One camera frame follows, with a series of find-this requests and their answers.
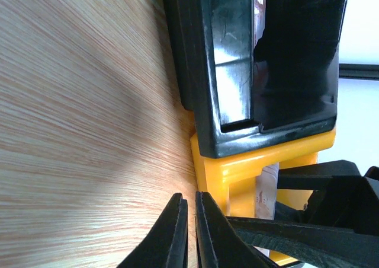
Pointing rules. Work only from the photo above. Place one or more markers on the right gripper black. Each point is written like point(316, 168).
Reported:
point(343, 198)

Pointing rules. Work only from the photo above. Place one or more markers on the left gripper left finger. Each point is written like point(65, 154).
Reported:
point(166, 244)

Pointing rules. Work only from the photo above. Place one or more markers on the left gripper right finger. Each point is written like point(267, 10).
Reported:
point(217, 243)

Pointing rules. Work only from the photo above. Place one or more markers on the white pink card stack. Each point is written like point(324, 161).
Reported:
point(266, 192)

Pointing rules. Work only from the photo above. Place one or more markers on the yellow plastic bin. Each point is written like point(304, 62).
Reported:
point(231, 181)

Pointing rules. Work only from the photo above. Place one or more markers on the black bin with red cards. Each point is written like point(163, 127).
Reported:
point(247, 97)

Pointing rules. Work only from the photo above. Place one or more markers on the black aluminium frame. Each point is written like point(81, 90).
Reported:
point(359, 71)

